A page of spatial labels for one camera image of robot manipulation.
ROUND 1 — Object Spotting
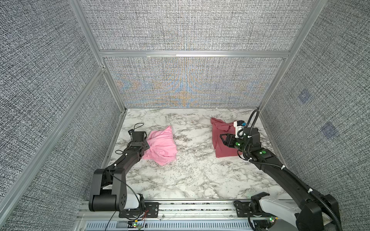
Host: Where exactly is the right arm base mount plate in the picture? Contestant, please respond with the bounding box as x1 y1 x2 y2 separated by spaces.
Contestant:
233 200 257 218

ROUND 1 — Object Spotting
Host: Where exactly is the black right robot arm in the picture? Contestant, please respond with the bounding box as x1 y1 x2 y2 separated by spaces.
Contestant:
220 128 343 231

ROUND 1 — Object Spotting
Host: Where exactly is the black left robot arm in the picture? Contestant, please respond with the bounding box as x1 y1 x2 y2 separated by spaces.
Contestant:
89 131 149 214

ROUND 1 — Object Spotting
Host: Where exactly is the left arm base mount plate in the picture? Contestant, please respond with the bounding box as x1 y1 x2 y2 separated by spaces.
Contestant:
119 202 159 220

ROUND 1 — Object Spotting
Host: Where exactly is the bright pink cloth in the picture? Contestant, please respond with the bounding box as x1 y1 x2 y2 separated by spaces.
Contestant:
142 126 178 166

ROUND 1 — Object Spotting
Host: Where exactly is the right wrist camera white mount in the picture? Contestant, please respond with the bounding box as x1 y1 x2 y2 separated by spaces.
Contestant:
233 120 246 138

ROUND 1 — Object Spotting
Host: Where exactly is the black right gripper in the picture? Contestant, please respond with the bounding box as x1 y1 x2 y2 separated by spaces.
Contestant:
219 133 251 156

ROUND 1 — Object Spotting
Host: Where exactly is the black corrugated cable conduit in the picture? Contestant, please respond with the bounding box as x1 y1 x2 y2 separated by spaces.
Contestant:
236 109 343 231

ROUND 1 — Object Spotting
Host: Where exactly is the dark rose cloth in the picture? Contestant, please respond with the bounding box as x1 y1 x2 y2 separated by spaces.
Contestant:
210 117 246 158

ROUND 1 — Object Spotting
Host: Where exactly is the aluminium enclosure frame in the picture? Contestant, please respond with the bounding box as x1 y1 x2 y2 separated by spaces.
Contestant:
1 1 327 226

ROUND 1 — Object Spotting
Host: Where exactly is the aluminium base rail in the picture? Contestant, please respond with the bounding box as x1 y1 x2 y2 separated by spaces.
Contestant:
73 199 297 231

